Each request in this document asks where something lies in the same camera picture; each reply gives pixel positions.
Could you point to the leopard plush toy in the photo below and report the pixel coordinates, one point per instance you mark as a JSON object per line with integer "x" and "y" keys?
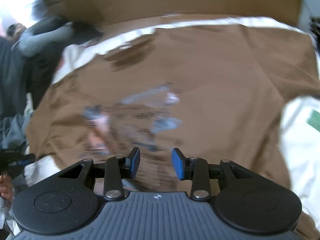
{"x": 14, "y": 31}

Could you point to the grey neck pillow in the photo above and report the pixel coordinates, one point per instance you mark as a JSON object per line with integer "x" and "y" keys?
{"x": 50, "y": 31}

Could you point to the dark grey pillow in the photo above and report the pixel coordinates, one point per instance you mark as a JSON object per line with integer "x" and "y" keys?
{"x": 21, "y": 75}

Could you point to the person left hand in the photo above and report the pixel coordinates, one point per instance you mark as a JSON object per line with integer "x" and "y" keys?
{"x": 6, "y": 187}

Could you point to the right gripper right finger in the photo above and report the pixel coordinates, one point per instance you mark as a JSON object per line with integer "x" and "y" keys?
{"x": 194, "y": 169}

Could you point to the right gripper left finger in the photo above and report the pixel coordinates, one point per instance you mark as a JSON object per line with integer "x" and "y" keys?
{"x": 118, "y": 168}

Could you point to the brown t-shirt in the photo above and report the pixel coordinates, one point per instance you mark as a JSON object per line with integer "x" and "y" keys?
{"x": 215, "y": 92}

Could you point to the cream cartoon print blanket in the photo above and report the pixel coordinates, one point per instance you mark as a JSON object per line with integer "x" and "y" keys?
{"x": 299, "y": 122}

